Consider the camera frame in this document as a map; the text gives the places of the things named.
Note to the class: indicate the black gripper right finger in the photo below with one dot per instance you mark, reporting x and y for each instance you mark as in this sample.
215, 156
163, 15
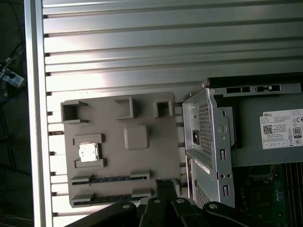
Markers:
182, 212

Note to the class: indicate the green motherboard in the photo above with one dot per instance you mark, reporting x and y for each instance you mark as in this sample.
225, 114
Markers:
281, 194

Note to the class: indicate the grey parts rack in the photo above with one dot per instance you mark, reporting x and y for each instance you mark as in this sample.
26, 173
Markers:
113, 151

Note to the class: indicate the RAM stick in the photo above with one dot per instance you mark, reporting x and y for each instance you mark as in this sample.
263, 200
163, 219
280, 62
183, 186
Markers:
111, 198
111, 179

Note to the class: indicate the grey power supply unit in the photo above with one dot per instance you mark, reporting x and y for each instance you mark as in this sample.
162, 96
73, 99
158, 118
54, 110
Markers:
251, 146

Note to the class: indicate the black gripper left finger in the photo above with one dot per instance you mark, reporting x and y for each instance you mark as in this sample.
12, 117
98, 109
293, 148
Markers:
151, 212

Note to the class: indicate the black PC case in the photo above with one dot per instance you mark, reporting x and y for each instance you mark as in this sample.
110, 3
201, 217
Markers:
206, 132

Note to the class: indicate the silver CPU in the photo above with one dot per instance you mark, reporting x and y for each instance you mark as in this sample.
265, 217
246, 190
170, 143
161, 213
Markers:
88, 152

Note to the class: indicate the CPU socket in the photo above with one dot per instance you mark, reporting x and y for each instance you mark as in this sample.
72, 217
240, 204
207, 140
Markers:
257, 199

